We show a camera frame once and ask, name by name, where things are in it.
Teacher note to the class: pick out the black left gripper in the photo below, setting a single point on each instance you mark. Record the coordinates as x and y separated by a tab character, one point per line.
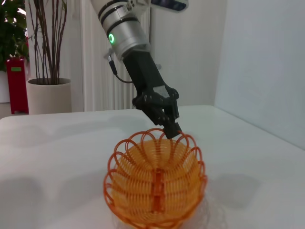
145	76

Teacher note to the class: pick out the white vertical blinds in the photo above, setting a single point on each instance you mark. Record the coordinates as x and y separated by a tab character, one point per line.
95	59

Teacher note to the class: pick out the beige round plant pot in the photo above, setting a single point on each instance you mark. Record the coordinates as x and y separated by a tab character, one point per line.
50	97

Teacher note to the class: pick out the bare twig plant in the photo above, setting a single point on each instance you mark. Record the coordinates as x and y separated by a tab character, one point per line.
50	43

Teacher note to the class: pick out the red box with green label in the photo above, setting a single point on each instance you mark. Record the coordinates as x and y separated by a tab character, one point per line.
17	90

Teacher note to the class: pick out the green leafy plant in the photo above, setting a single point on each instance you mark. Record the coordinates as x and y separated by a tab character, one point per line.
12	28

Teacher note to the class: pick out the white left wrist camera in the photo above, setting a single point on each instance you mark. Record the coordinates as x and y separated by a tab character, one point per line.
169	4

